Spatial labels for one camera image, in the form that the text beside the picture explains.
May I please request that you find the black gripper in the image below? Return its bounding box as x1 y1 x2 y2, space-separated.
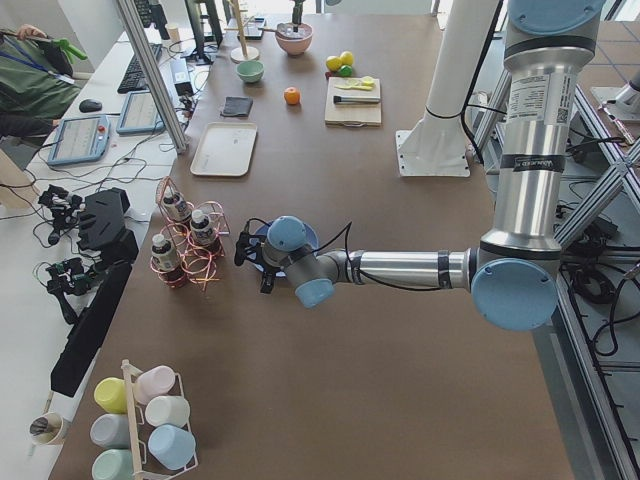
234 230 285 294

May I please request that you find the blue plate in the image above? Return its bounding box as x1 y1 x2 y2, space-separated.
247 223 319 272

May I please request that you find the orange mandarin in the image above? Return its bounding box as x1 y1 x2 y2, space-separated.
283 86 301 106

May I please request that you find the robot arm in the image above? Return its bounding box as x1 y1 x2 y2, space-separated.
234 1 603 331
291 0 305 32

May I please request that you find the tea bottle lower front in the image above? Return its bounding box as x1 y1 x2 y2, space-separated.
190 209 221 256

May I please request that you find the tea bottle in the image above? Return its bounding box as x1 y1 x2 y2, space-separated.
190 209 221 256
151 233 187 288

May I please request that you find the tea bottle lower side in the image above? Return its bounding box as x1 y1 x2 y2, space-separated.
151 233 187 288

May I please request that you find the tea bottle upper rack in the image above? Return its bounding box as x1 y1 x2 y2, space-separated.
162 190 191 223

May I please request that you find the cream rabbit tray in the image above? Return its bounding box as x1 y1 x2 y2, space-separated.
190 122 257 177

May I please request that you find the pink cup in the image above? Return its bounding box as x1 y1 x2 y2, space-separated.
133 365 176 405

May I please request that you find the white cup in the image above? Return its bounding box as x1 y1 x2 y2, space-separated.
145 395 191 428

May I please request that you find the grey folded cloth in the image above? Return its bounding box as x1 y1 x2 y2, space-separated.
220 96 253 118

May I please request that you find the bamboo cutting board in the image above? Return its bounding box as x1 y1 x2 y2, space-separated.
324 77 382 127

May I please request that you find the blue cup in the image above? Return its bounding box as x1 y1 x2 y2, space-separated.
147 424 196 470

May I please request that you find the yellow cup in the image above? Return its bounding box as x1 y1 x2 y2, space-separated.
94 377 127 414

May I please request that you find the steel muddler black tip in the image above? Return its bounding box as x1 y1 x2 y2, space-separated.
332 95 381 105

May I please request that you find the teach pendant far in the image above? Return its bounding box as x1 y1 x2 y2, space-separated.
116 91 165 136

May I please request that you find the teach pendant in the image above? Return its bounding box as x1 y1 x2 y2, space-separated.
116 91 165 136
47 115 110 166

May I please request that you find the green bowl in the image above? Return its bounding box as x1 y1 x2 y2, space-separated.
236 60 264 84

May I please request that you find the yellow plastic knife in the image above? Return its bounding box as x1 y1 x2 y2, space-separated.
334 82 375 91

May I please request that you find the grey cup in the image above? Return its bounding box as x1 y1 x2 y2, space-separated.
90 413 130 449

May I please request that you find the green lime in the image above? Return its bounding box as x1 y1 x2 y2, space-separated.
337 65 353 77

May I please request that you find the yellow lemon near strawberry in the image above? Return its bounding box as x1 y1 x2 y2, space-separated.
325 56 342 72

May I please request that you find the wooden cup tree stand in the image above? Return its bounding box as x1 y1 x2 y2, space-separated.
227 0 260 64

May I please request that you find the teach pendant near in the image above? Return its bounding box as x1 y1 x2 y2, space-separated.
47 115 110 166

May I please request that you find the yellow lemon near lime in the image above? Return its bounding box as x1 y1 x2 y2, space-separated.
340 51 354 66

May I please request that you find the pink ice bowl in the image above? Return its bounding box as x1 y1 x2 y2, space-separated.
275 22 313 56

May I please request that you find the black keyboard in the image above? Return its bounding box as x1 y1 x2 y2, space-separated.
117 55 148 94

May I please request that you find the green cup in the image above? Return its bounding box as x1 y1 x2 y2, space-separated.
91 449 133 480

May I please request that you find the black computer mouse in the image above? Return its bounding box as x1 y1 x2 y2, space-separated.
78 99 103 113

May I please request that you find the paper cup with tools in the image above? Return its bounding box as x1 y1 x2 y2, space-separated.
29 412 67 445

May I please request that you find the seated person green jacket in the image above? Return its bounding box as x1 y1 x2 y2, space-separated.
1 24 81 138

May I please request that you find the copper wire bottle rack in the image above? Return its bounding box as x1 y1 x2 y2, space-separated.
149 177 230 290

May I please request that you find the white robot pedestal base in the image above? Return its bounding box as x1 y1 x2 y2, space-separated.
396 1 502 177

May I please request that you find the aluminium frame post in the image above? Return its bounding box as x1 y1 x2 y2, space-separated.
115 0 187 154

